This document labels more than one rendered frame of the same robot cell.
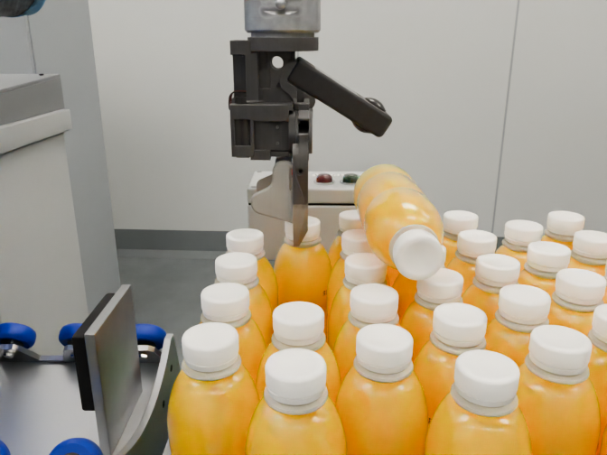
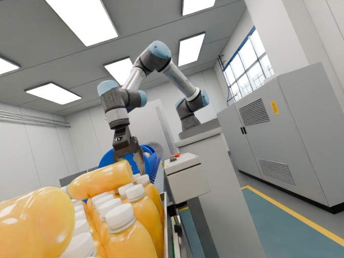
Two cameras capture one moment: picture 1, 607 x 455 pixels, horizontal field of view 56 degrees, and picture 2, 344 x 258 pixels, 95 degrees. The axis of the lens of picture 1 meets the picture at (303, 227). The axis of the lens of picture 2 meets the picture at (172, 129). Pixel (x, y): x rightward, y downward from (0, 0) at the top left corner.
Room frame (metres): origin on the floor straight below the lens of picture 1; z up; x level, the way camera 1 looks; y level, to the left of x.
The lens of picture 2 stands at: (0.71, -0.55, 1.16)
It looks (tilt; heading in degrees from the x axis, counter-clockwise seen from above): 4 degrees up; 85
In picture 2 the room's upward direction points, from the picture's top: 19 degrees counter-clockwise
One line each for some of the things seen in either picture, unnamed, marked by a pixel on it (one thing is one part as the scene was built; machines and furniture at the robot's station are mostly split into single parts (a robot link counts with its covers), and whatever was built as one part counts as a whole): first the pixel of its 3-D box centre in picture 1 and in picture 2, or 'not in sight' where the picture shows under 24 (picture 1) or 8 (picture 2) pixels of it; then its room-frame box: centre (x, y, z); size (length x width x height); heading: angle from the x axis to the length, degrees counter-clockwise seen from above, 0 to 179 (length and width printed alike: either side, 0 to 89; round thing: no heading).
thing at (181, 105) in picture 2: not in sight; (184, 107); (0.96, 0.62, 1.37); 0.13 x 0.12 x 0.14; 138
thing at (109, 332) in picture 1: (109, 366); not in sight; (0.46, 0.18, 0.99); 0.10 x 0.02 x 0.12; 179
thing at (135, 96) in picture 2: not in sight; (130, 100); (0.65, 0.11, 1.38); 0.11 x 0.11 x 0.08; 48
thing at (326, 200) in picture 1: (323, 213); (183, 172); (0.75, -0.03, 1.05); 0.20 x 0.10 x 0.10; 89
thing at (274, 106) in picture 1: (275, 98); (125, 138); (0.59, 0.03, 1.22); 0.09 x 0.08 x 0.12; 89
